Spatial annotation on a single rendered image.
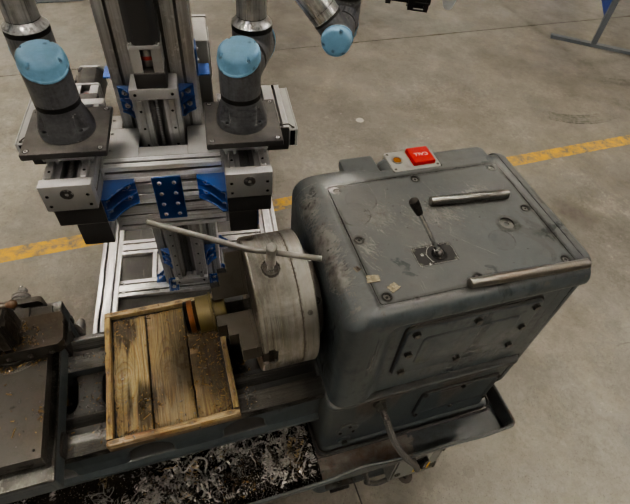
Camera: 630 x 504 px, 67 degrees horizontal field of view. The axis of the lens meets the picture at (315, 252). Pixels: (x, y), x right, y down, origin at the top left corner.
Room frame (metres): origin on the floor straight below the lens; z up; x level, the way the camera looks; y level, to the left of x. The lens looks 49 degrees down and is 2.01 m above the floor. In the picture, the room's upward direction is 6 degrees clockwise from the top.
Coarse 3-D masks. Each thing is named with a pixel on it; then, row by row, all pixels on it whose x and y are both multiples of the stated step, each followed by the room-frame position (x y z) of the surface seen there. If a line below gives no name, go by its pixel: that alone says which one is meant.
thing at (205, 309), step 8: (200, 296) 0.61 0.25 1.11; (208, 296) 0.60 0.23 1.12; (184, 304) 0.58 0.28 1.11; (192, 304) 0.58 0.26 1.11; (200, 304) 0.58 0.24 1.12; (208, 304) 0.58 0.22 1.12; (216, 304) 0.59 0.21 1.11; (224, 304) 0.59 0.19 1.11; (184, 312) 0.56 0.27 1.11; (192, 312) 0.56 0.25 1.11; (200, 312) 0.56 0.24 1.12; (208, 312) 0.57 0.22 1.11; (216, 312) 0.58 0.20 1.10; (224, 312) 0.58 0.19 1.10; (192, 320) 0.55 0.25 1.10; (200, 320) 0.55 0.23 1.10; (208, 320) 0.55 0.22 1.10; (216, 320) 0.57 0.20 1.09; (192, 328) 0.54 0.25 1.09; (200, 328) 0.54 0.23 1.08; (208, 328) 0.55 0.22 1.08; (216, 328) 0.55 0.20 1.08
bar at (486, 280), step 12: (552, 264) 0.67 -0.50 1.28; (564, 264) 0.67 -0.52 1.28; (576, 264) 0.68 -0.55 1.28; (588, 264) 0.68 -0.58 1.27; (480, 276) 0.62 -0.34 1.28; (492, 276) 0.62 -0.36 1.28; (504, 276) 0.62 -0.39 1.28; (516, 276) 0.63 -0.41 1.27; (528, 276) 0.64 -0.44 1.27; (540, 276) 0.65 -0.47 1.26
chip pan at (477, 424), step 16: (480, 416) 0.65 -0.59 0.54; (496, 416) 0.65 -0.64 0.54; (416, 432) 0.57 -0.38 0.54; (432, 432) 0.58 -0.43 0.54; (448, 432) 0.58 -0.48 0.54; (464, 432) 0.59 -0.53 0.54; (480, 432) 0.60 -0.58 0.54; (368, 448) 0.51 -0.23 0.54; (384, 448) 0.51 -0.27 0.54; (416, 448) 0.52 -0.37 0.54; (320, 464) 0.45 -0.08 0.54; (336, 464) 0.45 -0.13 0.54; (352, 464) 0.46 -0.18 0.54
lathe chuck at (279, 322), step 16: (256, 240) 0.69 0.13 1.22; (272, 240) 0.70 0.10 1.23; (256, 256) 0.64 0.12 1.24; (256, 272) 0.60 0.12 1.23; (288, 272) 0.61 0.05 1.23; (256, 288) 0.57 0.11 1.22; (272, 288) 0.57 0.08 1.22; (288, 288) 0.58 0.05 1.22; (256, 304) 0.54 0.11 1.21; (272, 304) 0.54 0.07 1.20; (288, 304) 0.55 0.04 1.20; (256, 320) 0.54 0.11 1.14; (272, 320) 0.52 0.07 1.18; (288, 320) 0.53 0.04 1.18; (272, 336) 0.50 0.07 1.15; (288, 336) 0.51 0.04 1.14; (288, 352) 0.50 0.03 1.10; (272, 368) 0.49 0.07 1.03
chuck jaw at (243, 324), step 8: (240, 312) 0.58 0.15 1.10; (248, 312) 0.58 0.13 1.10; (224, 320) 0.56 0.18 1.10; (232, 320) 0.56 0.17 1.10; (240, 320) 0.56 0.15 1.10; (248, 320) 0.56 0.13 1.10; (224, 328) 0.54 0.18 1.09; (232, 328) 0.54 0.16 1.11; (240, 328) 0.54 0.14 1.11; (248, 328) 0.54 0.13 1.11; (256, 328) 0.54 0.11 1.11; (232, 336) 0.52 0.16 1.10; (240, 336) 0.52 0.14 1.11; (248, 336) 0.52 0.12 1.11; (256, 336) 0.52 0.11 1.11; (232, 344) 0.52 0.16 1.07; (240, 344) 0.51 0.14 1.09; (248, 344) 0.50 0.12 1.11; (256, 344) 0.50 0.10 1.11; (248, 352) 0.49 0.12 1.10; (256, 352) 0.49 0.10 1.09; (272, 352) 0.49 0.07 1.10; (264, 360) 0.48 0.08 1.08; (272, 360) 0.49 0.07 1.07
